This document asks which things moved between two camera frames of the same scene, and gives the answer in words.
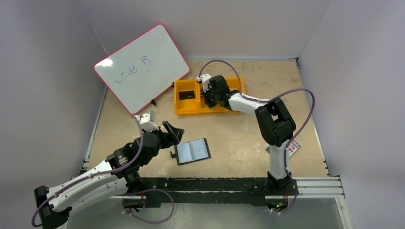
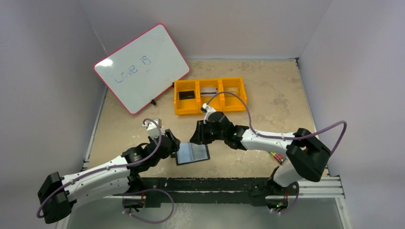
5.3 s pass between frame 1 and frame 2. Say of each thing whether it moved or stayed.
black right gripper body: moved
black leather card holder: stayed
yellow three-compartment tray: stayed
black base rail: stayed
